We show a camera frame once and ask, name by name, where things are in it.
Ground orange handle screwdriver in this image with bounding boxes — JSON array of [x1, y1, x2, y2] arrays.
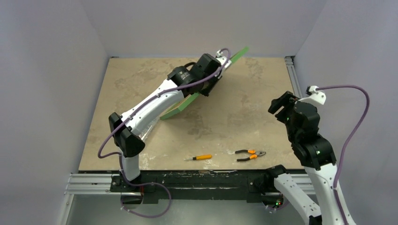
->
[[184, 155, 212, 161]]

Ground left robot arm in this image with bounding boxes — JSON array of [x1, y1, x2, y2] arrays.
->
[[108, 52, 230, 192]]

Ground green picture frame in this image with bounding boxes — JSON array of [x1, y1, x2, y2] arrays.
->
[[160, 46, 249, 120]]

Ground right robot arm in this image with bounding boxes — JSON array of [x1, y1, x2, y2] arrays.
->
[[263, 91, 355, 225]]

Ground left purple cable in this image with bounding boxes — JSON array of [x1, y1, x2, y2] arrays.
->
[[97, 48, 232, 187]]

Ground clear plastic screw box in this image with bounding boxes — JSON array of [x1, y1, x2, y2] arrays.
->
[[139, 120, 158, 142]]

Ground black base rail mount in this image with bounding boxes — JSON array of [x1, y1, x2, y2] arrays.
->
[[110, 170, 283, 207]]

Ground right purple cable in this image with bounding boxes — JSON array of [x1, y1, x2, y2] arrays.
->
[[315, 85, 371, 225]]

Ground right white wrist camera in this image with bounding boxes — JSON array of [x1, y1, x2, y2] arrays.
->
[[298, 85, 326, 105]]

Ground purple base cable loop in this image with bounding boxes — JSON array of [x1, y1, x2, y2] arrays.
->
[[120, 180, 172, 218]]

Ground orange black pliers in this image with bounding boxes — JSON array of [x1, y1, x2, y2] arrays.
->
[[234, 150, 266, 162]]

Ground aluminium frame rail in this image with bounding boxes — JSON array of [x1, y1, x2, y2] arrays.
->
[[63, 173, 125, 196]]

